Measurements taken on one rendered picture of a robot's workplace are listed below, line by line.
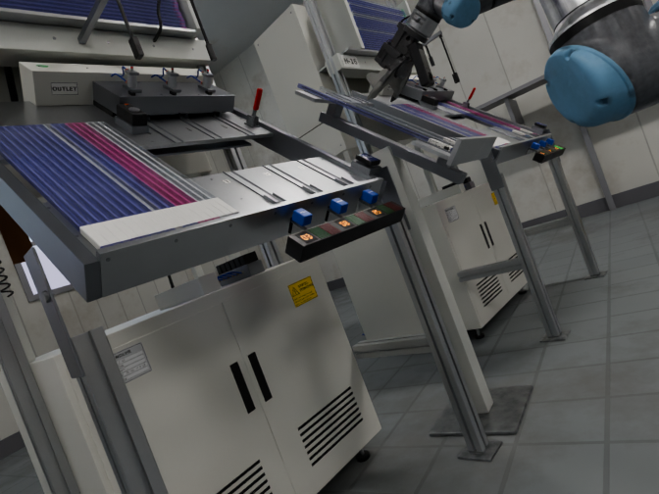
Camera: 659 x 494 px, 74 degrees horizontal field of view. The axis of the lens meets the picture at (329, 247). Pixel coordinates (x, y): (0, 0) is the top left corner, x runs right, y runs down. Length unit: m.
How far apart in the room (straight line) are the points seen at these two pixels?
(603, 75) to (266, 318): 0.85
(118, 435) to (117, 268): 0.21
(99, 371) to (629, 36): 0.79
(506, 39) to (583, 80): 3.99
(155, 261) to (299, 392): 0.62
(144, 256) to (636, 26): 0.71
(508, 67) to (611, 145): 1.13
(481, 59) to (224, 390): 4.11
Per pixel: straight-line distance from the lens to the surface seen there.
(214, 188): 0.88
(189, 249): 0.71
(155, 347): 0.99
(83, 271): 0.64
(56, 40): 1.38
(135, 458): 0.67
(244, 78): 6.11
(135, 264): 0.67
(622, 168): 4.52
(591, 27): 0.71
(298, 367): 1.18
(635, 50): 0.70
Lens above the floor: 0.64
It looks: 1 degrees down
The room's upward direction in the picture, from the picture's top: 21 degrees counter-clockwise
